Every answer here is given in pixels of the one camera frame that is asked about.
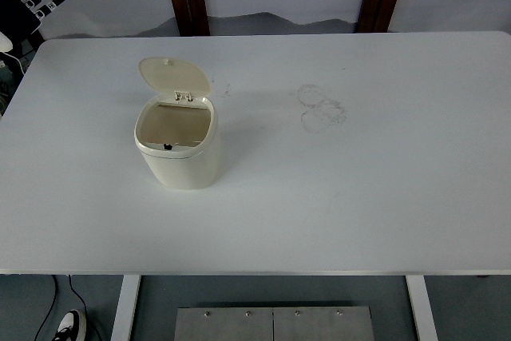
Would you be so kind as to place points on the cream plastic lidded trash bin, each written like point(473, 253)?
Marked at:
point(181, 165)

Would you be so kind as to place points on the white table leg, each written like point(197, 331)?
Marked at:
point(124, 309)
point(421, 309)

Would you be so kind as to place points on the grey metal plate with screws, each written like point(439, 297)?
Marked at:
point(223, 327)
point(323, 327)

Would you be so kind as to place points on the person's black and white shoe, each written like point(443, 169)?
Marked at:
point(72, 325)

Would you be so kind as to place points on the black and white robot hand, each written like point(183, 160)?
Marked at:
point(18, 9)

